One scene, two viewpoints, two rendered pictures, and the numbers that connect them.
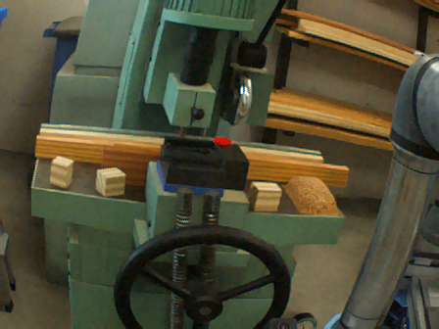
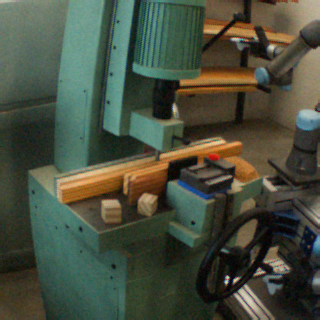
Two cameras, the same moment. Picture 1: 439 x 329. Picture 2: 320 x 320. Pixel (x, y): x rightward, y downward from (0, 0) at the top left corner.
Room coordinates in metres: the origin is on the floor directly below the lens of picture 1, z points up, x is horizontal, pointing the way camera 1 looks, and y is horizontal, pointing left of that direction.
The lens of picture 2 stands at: (0.05, 0.64, 1.47)
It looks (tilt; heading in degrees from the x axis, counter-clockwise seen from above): 23 degrees down; 332
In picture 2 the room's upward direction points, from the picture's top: 6 degrees clockwise
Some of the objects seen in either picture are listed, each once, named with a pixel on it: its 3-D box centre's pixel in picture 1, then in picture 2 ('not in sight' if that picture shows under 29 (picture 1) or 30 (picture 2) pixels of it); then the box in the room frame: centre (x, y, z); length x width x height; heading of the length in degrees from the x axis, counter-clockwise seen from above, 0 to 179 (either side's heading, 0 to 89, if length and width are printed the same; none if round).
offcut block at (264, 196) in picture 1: (265, 196); not in sight; (1.05, -0.09, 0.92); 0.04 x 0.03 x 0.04; 111
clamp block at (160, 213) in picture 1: (192, 207); (204, 201); (0.96, 0.03, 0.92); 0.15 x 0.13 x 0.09; 105
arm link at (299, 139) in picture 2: not in sight; (309, 128); (1.23, -0.61, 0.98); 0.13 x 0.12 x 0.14; 99
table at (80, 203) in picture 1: (179, 210); (179, 204); (1.04, 0.05, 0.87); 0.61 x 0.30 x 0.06; 105
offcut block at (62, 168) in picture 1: (61, 171); (111, 211); (0.96, 0.27, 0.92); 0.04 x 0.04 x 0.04; 84
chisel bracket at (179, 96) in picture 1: (187, 102); (155, 130); (1.16, 0.08, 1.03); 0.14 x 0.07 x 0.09; 15
